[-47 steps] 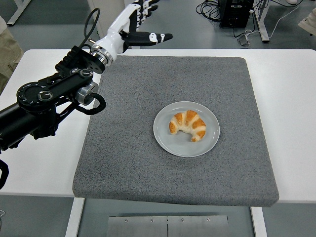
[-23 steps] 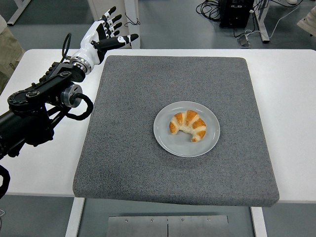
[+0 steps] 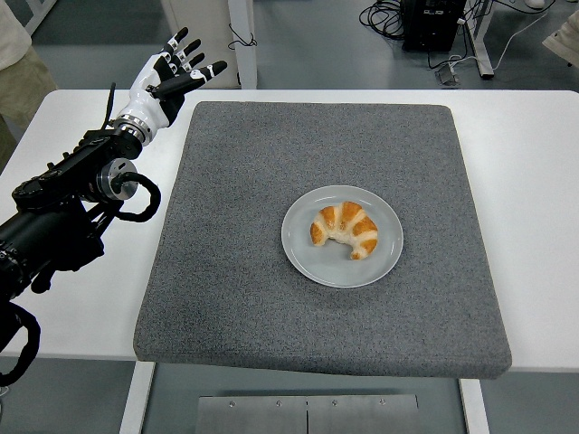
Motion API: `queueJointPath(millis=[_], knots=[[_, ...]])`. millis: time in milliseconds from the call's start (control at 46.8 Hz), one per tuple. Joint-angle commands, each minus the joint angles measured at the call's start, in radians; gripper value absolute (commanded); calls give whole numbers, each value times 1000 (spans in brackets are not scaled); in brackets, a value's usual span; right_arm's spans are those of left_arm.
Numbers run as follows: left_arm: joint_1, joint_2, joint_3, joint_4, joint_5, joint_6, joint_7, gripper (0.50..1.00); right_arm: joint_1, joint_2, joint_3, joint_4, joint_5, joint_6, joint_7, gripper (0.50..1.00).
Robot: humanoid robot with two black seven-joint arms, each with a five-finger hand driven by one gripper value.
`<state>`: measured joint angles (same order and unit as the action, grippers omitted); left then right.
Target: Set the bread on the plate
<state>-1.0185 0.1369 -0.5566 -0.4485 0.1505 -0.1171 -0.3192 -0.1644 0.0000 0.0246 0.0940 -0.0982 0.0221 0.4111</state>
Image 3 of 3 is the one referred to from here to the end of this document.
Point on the white table leg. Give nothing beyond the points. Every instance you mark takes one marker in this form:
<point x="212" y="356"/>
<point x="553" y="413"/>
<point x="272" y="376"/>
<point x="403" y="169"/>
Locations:
<point x="135" y="402"/>
<point x="475" y="411"/>

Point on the black computer tower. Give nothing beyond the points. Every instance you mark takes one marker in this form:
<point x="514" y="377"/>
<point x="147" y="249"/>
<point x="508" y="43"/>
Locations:
<point x="429" y="27"/>

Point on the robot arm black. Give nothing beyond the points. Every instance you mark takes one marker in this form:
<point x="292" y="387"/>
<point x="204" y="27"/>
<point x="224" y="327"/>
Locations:
<point x="40" y="230"/>

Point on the white upright post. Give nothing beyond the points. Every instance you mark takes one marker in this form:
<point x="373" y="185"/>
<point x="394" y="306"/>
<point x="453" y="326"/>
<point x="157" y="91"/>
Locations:
<point x="246" y="68"/>

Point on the white desk leg with foot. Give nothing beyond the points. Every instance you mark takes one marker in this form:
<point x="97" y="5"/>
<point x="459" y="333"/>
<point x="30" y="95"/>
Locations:
<point x="482" y="50"/>

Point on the white slanted desk leg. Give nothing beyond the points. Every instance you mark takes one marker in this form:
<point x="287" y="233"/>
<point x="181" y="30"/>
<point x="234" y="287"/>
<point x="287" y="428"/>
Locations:
<point x="40" y="13"/>

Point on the grey foot pedal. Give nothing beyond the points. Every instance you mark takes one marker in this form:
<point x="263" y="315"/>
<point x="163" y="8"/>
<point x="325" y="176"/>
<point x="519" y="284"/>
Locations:
<point x="448" y="74"/>

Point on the grey felt mat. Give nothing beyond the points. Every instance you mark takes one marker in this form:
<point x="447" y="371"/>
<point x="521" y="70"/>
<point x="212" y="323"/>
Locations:
<point x="316" y="325"/>

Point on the person's leg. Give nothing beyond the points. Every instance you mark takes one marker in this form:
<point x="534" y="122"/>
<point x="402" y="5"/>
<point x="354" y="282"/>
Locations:
<point x="22" y="81"/>

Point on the beige cabinet panel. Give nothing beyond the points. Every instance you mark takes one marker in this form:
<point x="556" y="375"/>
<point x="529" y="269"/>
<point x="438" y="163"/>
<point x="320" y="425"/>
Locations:
<point x="208" y="18"/>

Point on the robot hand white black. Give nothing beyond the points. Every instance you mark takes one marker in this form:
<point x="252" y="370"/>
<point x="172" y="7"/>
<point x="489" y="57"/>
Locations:
<point x="145" y="101"/>

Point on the croissant bread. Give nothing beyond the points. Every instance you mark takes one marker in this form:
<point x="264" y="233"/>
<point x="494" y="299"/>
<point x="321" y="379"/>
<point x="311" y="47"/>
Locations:
<point x="348" y="221"/>

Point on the grey round plate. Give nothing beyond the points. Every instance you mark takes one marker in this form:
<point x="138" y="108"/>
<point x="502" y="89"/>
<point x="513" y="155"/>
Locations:
<point x="316" y="267"/>

